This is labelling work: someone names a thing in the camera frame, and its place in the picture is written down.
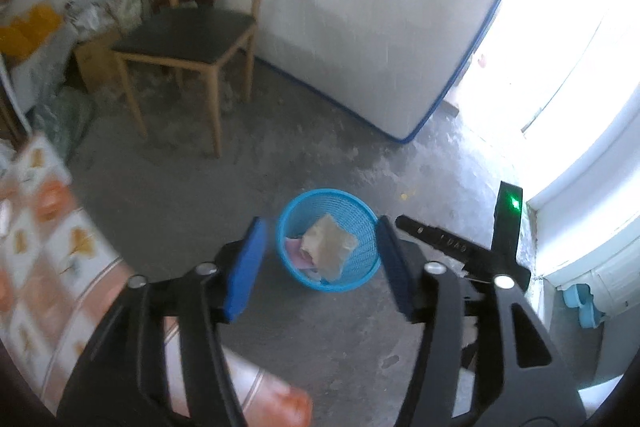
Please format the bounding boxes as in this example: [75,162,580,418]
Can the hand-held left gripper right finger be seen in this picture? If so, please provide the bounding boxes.
[375,216,586,427]

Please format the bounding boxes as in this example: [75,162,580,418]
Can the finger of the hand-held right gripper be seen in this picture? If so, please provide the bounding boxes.
[395,214,494,268]

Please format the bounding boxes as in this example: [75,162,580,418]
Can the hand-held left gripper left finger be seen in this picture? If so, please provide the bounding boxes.
[55,216,268,427]

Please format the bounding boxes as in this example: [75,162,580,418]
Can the beige paper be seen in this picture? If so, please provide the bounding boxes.
[300,213,360,283]

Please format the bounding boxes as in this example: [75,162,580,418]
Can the blue plastic mesh basket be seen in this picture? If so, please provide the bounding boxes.
[276,189,382,293]

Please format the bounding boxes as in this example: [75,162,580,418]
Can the pink wrapper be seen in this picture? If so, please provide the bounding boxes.
[284,237,321,273]

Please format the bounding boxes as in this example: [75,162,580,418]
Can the light blue plastic object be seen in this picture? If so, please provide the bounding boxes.
[562,283,607,330]

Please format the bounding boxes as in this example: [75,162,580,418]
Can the grey green woven sack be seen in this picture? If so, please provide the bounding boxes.
[30,87,98,162]

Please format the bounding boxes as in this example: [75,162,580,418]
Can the wooden chair with dark seat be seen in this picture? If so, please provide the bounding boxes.
[111,0,281,158]

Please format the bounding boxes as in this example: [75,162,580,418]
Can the white mattress with blue trim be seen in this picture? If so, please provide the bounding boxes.
[207,0,543,142]

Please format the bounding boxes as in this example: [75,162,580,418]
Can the brown cardboard box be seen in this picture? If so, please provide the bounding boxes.
[74,27,132,94]

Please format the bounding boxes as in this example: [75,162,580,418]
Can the white woven sack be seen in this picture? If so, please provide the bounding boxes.
[11,29,76,108]

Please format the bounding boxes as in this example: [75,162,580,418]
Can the crumpled white plastic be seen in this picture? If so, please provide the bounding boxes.
[65,2,116,38]

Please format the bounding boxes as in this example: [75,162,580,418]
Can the yellow packaging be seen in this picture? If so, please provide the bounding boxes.
[0,1,65,58]

